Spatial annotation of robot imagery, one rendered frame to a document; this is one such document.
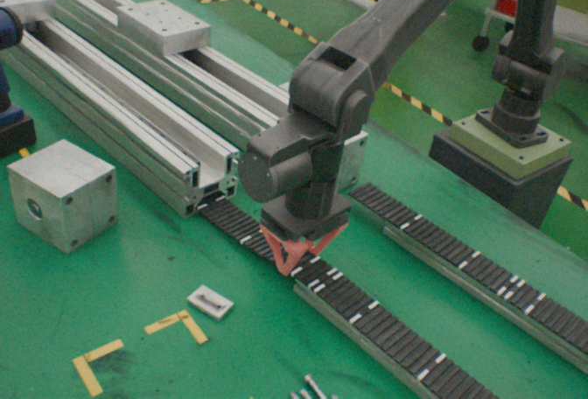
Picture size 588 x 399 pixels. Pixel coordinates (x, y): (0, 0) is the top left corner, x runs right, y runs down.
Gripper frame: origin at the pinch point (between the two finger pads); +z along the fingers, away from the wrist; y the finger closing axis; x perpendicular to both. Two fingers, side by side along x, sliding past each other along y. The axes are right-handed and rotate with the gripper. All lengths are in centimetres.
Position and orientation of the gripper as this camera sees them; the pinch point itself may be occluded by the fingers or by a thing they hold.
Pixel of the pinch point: (297, 259)
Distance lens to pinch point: 78.6
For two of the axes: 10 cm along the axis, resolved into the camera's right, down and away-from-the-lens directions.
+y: -7.1, 3.3, -6.3
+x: 7.0, 4.8, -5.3
